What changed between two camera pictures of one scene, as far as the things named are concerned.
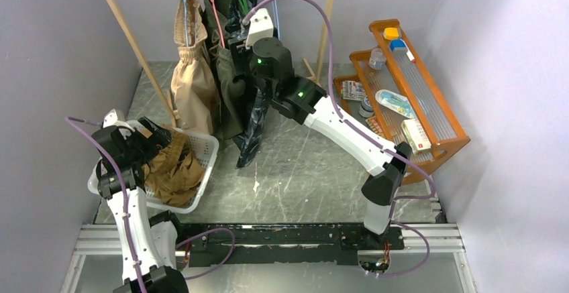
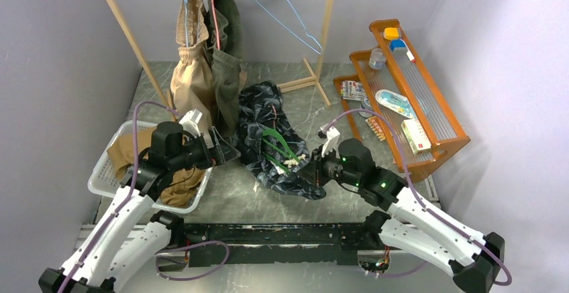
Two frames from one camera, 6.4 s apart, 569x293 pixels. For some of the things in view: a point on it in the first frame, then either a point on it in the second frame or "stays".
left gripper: (158, 139) → (221, 151)
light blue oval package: (396, 102) stays
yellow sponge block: (391, 33) stays
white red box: (416, 136) stays
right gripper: (240, 53) → (313, 172)
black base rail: (262, 245) stays
